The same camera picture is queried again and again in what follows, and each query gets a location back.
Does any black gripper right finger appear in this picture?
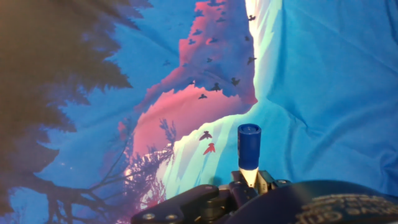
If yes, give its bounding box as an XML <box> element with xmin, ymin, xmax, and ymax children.
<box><xmin>257</xmin><ymin>169</ymin><xmax>292</xmax><ymax>195</ymax></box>

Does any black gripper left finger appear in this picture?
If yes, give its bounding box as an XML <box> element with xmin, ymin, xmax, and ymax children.
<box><xmin>130</xmin><ymin>170</ymin><xmax>259</xmax><ymax>224</ymax></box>

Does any white marker pen blue cap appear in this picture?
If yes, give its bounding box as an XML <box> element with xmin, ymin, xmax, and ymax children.
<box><xmin>237</xmin><ymin>123</ymin><xmax>262</xmax><ymax>187</ymax></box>

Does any blue landscape printed cloth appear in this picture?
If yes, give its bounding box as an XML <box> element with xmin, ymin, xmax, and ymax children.
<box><xmin>0</xmin><ymin>0</ymin><xmax>398</xmax><ymax>224</ymax></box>

